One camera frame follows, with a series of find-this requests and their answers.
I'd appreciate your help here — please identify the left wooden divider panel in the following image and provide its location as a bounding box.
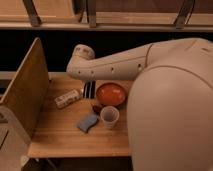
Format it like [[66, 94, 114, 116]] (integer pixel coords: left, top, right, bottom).
[[0, 38, 49, 141]]

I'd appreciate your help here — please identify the wooden shelf rail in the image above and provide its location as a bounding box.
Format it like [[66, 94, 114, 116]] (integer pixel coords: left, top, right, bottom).
[[0, 0, 213, 33]]

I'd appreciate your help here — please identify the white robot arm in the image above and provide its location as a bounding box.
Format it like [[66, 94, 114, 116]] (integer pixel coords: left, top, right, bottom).
[[67, 38, 213, 171]]

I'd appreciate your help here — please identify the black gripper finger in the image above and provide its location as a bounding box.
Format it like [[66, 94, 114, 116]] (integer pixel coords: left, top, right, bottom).
[[90, 81, 96, 99], [83, 82, 90, 98]]

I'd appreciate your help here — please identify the small white bottle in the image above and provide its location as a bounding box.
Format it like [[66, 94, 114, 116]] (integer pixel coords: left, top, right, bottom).
[[54, 89, 83, 109]]

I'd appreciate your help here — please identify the orange bowl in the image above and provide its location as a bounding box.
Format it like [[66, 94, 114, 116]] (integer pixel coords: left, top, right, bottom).
[[96, 82, 126, 106]]

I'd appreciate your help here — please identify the small brown object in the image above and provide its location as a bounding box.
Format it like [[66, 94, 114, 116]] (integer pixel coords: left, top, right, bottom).
[[92, 105, 102, 115]]

